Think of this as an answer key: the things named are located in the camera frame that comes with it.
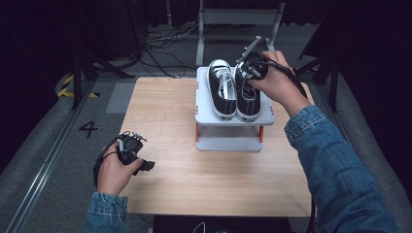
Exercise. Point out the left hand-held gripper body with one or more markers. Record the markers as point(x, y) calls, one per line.
point(131, 144)

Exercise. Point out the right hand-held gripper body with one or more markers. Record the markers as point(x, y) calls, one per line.
point(256, 66)

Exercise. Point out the black canvas sneaker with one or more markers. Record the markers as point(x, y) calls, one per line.
point(215, 87)
point(247, 103)

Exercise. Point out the white shoe rack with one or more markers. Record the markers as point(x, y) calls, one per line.
point(228, 131)

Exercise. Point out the person's right hand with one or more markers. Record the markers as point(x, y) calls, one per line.
point(280, 84)

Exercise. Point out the person's left hand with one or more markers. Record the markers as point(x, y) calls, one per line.
point(113, 171)

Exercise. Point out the black tripod stand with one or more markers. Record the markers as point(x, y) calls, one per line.
point(77, 81)
point(333, 81)

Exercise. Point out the yellow and black tape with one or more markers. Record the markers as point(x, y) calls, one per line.
point(66, 84)

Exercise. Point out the black box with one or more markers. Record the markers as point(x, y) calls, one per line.
point(243, 226)

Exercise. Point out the grey metal stand frame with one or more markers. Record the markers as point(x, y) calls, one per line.
point(239, 16)

